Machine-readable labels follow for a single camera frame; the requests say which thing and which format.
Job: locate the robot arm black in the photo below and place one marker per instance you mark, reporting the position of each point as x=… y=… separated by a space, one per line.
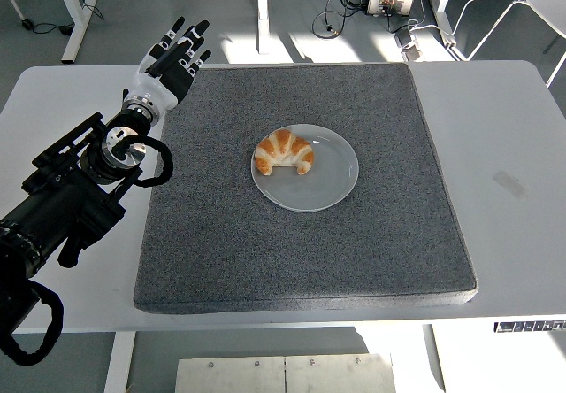
x=66 y=202

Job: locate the white desk leg post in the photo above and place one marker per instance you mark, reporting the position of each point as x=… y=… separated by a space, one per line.
x=263 y=12

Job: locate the golden brown croissant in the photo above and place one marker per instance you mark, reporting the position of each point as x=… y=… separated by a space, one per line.
x=283 y=145

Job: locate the table height control panel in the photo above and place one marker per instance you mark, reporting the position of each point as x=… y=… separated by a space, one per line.
x=530 y=327

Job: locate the grey metal plate with screws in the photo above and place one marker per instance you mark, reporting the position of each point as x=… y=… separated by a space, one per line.
x=283 y=375

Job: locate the grey power adapter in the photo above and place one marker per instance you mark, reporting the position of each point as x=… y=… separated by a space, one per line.
x=410 y=51

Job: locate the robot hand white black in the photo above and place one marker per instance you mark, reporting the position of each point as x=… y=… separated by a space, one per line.
x=170 y=79

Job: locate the round grey plate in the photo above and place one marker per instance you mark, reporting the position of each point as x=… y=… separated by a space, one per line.
x=318 y=189

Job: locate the grey speckled foam mat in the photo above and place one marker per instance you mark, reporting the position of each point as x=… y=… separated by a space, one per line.
x=309 y=256

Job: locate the white rack leg with caster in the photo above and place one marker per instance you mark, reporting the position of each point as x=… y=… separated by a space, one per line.
x=17 y=5

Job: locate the white table leg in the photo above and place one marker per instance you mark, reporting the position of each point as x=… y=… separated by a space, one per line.
x=435 y=357
x=118 y=362

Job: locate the white desk leg with foot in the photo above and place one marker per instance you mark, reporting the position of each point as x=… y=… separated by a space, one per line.
x=444 y=21
x=79 y=25

